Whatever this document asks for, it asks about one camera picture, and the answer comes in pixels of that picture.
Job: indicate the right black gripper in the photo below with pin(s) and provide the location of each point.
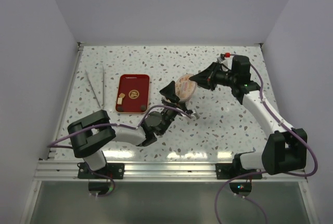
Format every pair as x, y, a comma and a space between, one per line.
202, 78

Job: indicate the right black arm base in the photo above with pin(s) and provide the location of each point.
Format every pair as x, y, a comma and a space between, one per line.
231, 170

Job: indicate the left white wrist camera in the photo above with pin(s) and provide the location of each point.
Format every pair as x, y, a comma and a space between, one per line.
194, 116

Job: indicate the dark rounded triangle chocolate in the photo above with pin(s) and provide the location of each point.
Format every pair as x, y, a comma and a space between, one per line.
143, 108

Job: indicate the round metal tin lid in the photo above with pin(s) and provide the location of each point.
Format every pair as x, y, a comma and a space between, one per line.
185, 88

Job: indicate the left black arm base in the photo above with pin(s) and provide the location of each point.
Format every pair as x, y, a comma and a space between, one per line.
111, 170

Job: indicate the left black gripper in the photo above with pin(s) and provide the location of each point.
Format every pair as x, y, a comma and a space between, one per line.
169, 92

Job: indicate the aluminium mounting rail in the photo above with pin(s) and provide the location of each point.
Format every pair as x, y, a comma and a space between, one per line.
134, 171

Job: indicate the red rectangular tray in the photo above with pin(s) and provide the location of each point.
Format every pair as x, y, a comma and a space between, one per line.
136, 89

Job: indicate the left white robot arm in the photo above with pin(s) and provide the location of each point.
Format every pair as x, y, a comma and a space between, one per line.
90, 134

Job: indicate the white rectangular chocolate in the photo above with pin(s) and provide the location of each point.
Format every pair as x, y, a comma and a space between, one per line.
119, 101

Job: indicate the metal tweezers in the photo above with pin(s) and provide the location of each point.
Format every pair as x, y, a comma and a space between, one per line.
97, 85

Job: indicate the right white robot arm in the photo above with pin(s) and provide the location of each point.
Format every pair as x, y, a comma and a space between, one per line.
285, 149

